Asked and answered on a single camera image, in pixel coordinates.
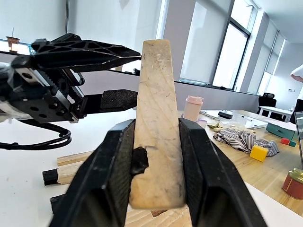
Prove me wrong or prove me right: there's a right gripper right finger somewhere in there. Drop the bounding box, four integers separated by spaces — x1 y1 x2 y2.
178 117 267 227

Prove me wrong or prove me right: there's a teal box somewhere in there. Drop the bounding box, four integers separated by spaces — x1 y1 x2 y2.
266 122 297 140

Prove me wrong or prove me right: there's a wooden bar with black cap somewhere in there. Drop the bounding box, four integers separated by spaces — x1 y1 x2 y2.
42 163 83 187

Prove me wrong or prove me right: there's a black cable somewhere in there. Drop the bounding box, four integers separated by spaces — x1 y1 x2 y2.
0 119 72 151

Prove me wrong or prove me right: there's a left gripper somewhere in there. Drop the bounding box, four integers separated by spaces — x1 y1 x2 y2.
9 33 142 124

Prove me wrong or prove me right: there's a black office chair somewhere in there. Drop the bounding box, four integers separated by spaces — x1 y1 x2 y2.
258 92 277 114

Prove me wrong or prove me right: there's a red tin with gold lid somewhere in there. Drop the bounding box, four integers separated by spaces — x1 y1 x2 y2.
281 168 303 201

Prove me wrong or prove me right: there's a person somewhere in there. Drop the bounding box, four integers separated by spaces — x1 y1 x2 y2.
290 63 303 124

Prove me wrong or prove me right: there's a pink cup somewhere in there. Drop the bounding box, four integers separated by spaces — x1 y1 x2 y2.
184 95 204 122

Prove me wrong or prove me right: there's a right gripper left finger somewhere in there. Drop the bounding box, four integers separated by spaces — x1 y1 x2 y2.
50 118 136 227

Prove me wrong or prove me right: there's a yellow block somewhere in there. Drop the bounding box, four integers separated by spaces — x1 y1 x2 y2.
249 145 269 163

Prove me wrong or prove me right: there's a striped T-shirt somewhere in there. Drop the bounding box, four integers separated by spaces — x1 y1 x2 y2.
213 128 280 157

